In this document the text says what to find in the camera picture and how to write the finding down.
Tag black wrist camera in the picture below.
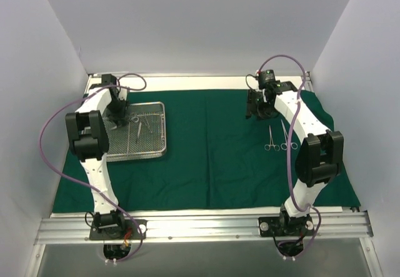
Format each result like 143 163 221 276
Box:
101 74 118 86
257 69 277 89

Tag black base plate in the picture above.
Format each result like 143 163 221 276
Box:
257 216 314 237
89 219 148 241

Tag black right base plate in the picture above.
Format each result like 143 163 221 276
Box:
257 216 314 237

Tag silver wire mesh tray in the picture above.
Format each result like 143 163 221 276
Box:
103 101 167 163

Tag steel forceps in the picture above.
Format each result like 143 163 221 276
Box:
264 126 280 151

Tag back aluminium frame rail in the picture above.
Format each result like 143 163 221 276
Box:
88 72 301 79

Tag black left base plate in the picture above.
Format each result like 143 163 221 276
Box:
89 219 148 241

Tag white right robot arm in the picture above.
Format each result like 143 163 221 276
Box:
246 81 344 237

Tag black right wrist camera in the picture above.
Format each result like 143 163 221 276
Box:
257 69 277 89

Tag steel scalpel handle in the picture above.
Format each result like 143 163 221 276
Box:
136 121 143 144

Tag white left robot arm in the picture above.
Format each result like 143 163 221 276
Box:
65 74 128 239

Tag green surgical cloth kit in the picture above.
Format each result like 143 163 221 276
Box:
51 89 362 214

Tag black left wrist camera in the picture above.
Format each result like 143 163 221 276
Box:
101 74 118 86

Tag steel tweezers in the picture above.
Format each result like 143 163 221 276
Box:
144 115 153 134

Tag front aluminium frame rail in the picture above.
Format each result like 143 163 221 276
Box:
35 208 373 244

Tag steel surgical scissors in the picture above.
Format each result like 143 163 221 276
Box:
111 116 140 130

